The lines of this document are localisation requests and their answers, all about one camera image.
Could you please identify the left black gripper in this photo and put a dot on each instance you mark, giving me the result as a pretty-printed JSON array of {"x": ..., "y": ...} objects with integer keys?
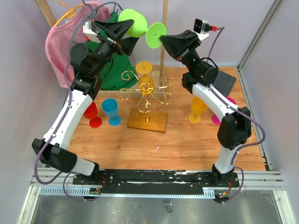
[{"x": 115, "y": 30}]

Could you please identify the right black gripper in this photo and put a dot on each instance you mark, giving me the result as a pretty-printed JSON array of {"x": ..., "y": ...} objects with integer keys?
[{"x": 179, "y": 45}]

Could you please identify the green wine glass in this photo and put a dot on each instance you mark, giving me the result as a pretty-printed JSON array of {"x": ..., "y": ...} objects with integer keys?
[{"x": 140, "y": 28}]

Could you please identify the blue wine glass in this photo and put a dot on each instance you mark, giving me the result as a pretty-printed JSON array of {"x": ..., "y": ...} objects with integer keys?
[{"x": 111, "y": 109}]

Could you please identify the red wine glass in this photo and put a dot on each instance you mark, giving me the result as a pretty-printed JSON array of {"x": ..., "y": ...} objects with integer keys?
[{"x": 91, "y": 113}]

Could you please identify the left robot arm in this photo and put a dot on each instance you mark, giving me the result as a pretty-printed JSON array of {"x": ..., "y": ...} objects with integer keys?
[{"x": 52, "y": 149}]

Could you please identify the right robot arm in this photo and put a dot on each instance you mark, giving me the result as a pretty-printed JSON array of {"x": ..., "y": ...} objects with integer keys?
[{"x": 235, "y": 127}]

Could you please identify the orange yellow wine glass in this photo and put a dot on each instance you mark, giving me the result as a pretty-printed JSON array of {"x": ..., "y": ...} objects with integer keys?
[{"x": 146, "y": 70}]

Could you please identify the amber rack base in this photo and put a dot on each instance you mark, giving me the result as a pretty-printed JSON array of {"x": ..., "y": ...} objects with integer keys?
[{"x": 151, "y": 121}]

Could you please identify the green shirt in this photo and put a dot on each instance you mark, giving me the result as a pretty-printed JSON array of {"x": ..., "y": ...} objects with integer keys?
[{"x": 111, "y": 74}]

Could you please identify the yellow clothes hanger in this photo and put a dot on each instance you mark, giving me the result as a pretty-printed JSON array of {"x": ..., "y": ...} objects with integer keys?
[{"x": 71, "y": 12}]

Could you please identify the pink shirt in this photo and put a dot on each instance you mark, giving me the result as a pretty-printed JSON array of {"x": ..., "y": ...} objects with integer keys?
[{"x": 59, "y": 39}]

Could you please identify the grey folded cloth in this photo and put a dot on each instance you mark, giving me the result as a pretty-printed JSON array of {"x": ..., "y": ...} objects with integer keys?
[{"x": 224, "y": 83}]

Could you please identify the aluminium corner profile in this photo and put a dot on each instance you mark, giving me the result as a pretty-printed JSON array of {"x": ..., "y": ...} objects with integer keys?
[{"x": 262, "y": 28}]

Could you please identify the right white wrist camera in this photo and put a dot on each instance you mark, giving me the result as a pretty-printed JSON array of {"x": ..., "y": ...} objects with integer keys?
[{"x": 199, "y": 28}]

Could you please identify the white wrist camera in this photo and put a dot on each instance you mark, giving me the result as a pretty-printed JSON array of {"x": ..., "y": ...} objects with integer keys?
[
  {"x": 90, "y": 31},
  {"x": 199, "y": 28}
]

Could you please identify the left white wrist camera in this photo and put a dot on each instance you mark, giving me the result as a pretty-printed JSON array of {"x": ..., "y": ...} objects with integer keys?
[{"x": 90, "y": 31}]

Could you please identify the wooden frame post centre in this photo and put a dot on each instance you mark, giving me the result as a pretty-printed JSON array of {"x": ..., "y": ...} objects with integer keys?
[{"x": 164, "y": 21}]

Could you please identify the wooden frame post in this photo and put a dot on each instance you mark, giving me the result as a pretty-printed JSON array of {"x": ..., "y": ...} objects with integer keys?
[
  {"x": 164, "y": 21},
  {"x": 46, "y": 12}
]

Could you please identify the gold wire glass rack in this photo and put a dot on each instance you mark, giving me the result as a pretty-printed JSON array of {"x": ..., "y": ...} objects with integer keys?
[{"x": 143, "y": 105}]

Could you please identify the wooden frame post left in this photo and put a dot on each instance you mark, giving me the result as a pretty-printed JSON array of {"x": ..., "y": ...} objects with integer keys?
[{"x": 46, "y": 12}]

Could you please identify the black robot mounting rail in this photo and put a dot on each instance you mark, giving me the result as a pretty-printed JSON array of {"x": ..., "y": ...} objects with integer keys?
[{"x": 164, "y": 183}]

